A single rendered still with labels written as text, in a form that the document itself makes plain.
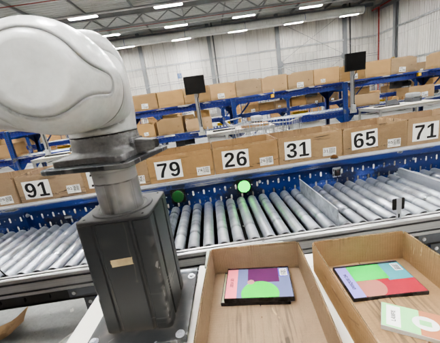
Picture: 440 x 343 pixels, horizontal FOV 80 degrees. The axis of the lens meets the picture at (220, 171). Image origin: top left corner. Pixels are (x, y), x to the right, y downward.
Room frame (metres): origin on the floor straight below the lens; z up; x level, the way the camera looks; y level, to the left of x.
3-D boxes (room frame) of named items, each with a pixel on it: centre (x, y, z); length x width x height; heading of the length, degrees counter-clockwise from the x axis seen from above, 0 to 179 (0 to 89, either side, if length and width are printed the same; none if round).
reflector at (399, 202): (0.96, -0.69, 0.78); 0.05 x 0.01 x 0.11; 91
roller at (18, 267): (1.21, 0.94, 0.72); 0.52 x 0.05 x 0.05; 1
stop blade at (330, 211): (1.22, -0.46, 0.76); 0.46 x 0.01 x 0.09; 1
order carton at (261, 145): (1.67, -0.16, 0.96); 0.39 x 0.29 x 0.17; 91
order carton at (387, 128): (1.68, -0.95, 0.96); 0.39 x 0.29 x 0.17; 91
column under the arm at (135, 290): (0.65, 0.26, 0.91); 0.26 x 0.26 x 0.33; 87
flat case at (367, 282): (0.62, -0.39, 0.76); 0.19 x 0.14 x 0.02; 87
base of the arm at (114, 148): (0.64, 0.24, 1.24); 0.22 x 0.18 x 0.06; 76
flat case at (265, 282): (0.66, -0.06, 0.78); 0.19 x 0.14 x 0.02; 81
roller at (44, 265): (1.21, 0.81, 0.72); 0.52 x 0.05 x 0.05; 1
